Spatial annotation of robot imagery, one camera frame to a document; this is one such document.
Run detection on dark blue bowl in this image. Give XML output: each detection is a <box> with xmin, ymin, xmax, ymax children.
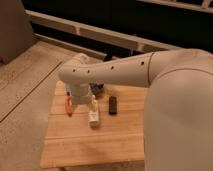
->
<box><xmin>90</xmin><ymin>83</ymin><xmax>104</xmax><ymax>95</ymax></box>

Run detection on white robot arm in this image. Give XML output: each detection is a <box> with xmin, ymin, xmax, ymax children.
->
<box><xmin>59</xmin><ymin>49</ymin><xmax>213</xmax><ymax>171</ymax></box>

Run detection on white wooden rail frame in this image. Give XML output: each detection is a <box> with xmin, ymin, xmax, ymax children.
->
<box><xmin>26</xmin><ymin>10</ymin><xmax>178</xmax><ymax>53</ymax></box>

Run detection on small white bottle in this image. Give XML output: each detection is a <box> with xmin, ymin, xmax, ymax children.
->
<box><xmin>91</xmin><ymin>95</ymin><xmax>98</xmax><ymax>112</ymax></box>

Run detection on black rectangular block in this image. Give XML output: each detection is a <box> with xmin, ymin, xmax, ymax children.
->
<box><xmin>109</xmin><ymin>96</ymin><xmax>117</xmax><ymax>115</ymax></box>

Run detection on black bracket on rail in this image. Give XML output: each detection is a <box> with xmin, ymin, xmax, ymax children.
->
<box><xmin>103</xmin><ymin>53</ymin><xmax>112</xmax><ymax>62</ymax></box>

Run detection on wooden board table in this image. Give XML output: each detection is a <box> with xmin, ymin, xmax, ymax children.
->
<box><xmin>40</xmin><ymin>82</ymin><xmax>147</xmax><ymax>168</ymax></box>

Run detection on beige cabinet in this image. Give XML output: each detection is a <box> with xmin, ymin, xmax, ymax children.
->
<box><xmin>0</xmin><ymin>0</ymin><xmax>36</xmax><ymax>63</ymax></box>

